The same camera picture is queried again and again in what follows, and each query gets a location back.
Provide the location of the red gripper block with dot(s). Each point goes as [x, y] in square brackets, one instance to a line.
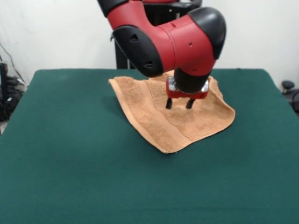
[187, 95]

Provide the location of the orange-brown terry towel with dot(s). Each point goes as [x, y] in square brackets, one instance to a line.
[151, 121]

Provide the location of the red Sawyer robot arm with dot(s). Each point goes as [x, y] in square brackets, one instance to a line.
[177, 39]

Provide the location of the black office chair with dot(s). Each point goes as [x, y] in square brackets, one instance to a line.
[292, 98]

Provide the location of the dark green table cloth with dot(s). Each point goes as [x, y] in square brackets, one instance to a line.
[58, 151]

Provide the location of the black bag pile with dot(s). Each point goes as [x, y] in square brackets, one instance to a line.
[11, 93]

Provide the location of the black device with red mark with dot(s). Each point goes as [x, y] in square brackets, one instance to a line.
[3, 74]

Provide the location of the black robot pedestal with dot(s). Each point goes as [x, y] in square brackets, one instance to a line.
[120, 59]

